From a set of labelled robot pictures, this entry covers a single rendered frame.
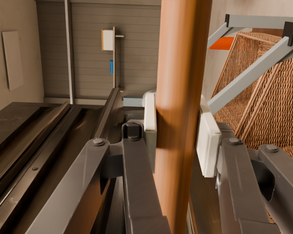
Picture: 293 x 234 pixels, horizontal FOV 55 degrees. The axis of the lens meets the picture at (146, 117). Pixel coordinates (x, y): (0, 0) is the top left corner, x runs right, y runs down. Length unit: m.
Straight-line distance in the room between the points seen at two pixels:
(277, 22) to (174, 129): 0.95
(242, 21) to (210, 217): 0.66
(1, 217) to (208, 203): 0.66
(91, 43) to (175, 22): 7.90
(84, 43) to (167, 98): 7.94
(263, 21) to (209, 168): 0.95
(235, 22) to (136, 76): 7.05
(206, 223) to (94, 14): 7.38
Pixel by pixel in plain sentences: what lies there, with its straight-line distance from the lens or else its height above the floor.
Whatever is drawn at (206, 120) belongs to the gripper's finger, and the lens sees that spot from 0.18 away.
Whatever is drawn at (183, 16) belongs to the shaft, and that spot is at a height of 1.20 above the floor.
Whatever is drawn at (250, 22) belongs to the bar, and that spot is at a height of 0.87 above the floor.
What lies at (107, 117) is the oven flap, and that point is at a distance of 1.27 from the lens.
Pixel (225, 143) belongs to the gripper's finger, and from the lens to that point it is 0.16.
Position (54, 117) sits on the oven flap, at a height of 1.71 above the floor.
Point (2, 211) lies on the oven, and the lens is 1.04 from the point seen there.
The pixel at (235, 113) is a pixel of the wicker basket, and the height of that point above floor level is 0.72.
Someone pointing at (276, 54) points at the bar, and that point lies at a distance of 0.61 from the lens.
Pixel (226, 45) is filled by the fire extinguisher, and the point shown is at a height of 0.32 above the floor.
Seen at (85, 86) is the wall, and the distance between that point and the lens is 8.30.
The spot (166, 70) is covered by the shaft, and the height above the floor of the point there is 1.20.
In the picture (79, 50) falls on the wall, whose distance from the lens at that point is 8.16.
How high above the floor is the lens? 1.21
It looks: level
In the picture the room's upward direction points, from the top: 88 degrees counter-clockwise
